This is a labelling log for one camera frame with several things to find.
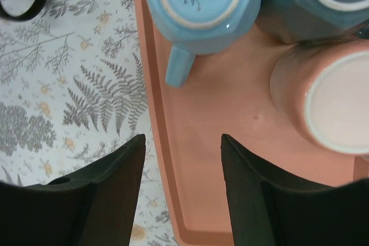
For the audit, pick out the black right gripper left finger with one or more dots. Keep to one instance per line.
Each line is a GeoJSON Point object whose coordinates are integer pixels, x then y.
{"type": "Point", "coordinates": [94, 205]}

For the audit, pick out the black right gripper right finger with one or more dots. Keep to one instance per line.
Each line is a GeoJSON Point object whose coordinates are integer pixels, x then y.
{"type": "Point", "coordinates": [270, 206]}

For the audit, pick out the peach pink mug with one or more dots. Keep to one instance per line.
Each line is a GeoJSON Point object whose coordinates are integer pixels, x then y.
{"type": "Point", "coordinates": [323, 92]}

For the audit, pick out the dark teal mug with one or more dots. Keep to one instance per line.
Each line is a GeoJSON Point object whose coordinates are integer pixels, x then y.
{"type": "Point", "coordinates": [292, 21]}

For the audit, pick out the light blue mug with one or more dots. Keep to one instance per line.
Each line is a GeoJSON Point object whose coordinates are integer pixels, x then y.
{"type": "Point", "coordinates": [199, 27]}

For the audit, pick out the terracotta pink tray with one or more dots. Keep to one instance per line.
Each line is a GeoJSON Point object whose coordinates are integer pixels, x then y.
{"type": "Point", "coordinates": [226, 93]}

